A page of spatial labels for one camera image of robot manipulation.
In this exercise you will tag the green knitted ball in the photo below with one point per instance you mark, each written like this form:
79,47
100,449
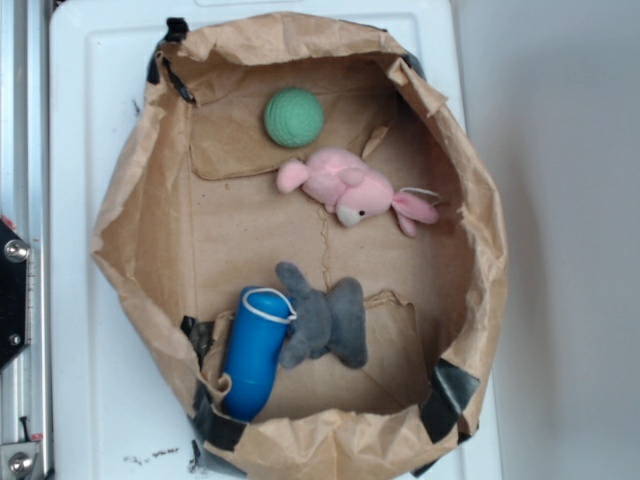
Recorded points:
293,117

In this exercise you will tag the pink plush bunny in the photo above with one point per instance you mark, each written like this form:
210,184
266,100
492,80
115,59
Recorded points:
353,191

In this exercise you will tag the grey plush elephant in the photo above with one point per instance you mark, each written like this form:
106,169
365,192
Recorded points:
332,322

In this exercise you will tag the brown paper bag bin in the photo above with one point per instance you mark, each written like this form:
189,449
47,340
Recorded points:
192,216

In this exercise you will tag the white plastic tray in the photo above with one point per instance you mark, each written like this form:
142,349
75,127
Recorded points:
115,417

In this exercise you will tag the black bracket plate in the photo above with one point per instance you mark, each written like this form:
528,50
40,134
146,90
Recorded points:
15,291

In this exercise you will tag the aluminium frame rail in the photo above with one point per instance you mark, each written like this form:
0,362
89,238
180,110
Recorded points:
26,385

